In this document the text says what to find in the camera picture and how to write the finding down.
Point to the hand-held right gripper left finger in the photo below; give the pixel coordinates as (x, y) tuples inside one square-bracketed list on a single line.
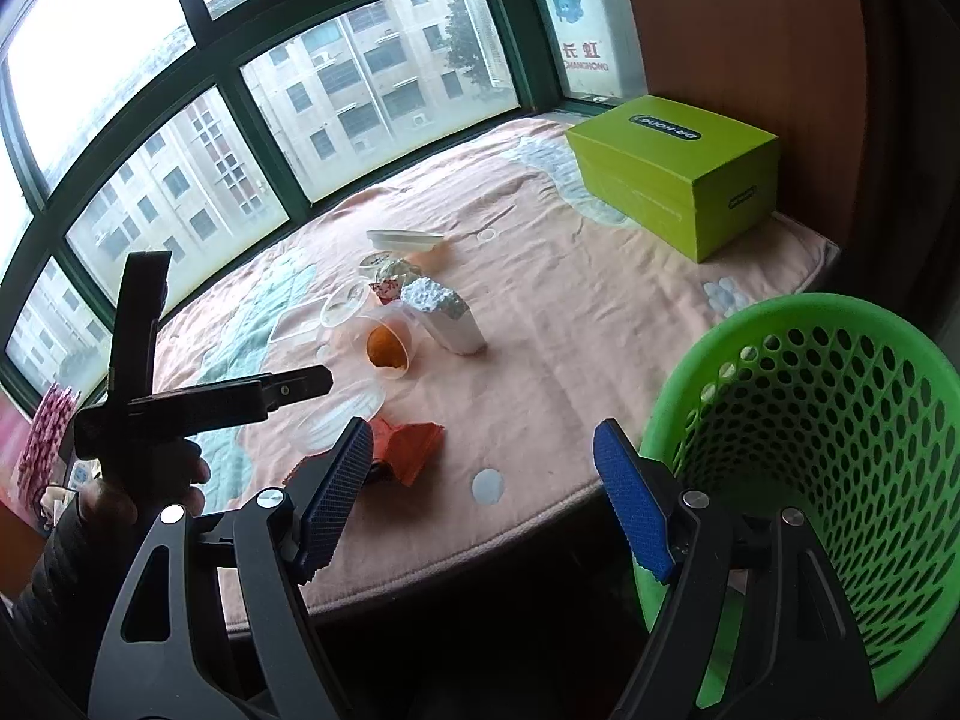
[(337, 495)]

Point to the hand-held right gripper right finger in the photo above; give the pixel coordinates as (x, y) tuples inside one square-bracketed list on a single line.
[(630, 495)]

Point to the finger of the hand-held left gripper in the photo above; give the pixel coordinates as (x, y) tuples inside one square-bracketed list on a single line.
[(247, 394)]

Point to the clear plastic box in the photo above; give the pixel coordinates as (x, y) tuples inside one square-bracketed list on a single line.
[(296, 330)]

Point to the clear domed plastic lid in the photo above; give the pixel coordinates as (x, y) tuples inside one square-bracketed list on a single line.
[(337, 412)]

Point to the red paper packet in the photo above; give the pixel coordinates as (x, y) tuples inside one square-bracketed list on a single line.
[(409, 450)]

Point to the clear cup with orange residue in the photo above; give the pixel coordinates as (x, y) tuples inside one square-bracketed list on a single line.
[(386, 349)]

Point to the small clear plastic cup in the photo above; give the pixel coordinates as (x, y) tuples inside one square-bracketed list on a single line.
[(373, 263)]

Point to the green plastic mesh basket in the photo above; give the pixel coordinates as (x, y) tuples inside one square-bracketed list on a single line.
[(787, 405)]

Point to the white red wrapper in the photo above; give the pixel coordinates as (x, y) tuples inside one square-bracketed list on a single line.
[(394, 281)]

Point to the white plastic bowl lid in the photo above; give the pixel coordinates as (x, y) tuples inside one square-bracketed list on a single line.
[(401, 240)]

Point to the person's left forearm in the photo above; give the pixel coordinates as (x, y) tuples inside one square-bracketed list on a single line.
[(60, 585)]

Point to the person's left hand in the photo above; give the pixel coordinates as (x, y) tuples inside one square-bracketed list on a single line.
[(187, 474)]

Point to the red white patterned cloth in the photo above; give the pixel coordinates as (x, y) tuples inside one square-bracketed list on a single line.
[(45, 435)]

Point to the pink printed blanket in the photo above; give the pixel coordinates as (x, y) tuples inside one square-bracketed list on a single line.
[(562, 330)]

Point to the green cardboard box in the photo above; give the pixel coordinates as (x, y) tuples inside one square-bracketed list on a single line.
[(675, 165)]

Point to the white outdoor air conditioner unit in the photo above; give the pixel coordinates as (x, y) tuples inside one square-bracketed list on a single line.
[(592, 15)]

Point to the green window frame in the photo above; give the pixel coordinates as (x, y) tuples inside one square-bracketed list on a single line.
[(262, 142)]

